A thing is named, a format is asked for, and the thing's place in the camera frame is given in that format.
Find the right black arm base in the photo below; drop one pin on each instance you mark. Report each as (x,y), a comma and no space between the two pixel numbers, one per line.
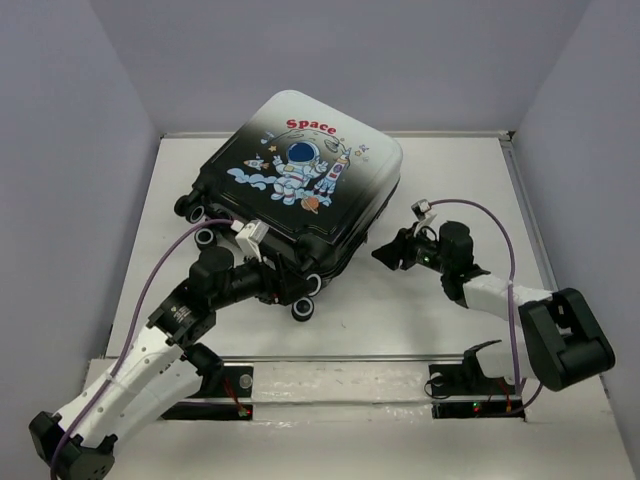
(460,390)

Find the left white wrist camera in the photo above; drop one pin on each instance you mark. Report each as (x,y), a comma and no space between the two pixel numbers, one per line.
(248,237)

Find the black white space suitcase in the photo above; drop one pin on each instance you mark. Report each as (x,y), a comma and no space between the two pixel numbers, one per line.
(317,177)

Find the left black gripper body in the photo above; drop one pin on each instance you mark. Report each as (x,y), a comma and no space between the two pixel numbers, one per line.
(254,280)

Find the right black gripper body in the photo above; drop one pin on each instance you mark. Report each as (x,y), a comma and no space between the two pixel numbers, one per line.
(429,255)

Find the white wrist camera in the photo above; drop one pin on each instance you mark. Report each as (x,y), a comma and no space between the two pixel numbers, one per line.
(422,210)
(248,237)

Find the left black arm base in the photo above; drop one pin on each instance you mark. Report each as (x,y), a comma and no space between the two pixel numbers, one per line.
(228,399)

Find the aluminium table rail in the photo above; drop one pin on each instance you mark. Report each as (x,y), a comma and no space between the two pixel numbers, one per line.
(531,225)

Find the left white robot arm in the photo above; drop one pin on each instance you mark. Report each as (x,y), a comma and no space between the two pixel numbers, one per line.
(165,363)

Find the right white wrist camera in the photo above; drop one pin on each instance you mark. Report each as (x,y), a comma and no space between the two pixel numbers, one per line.
(422,210)

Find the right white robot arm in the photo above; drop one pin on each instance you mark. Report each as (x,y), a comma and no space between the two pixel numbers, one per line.
(557,339)

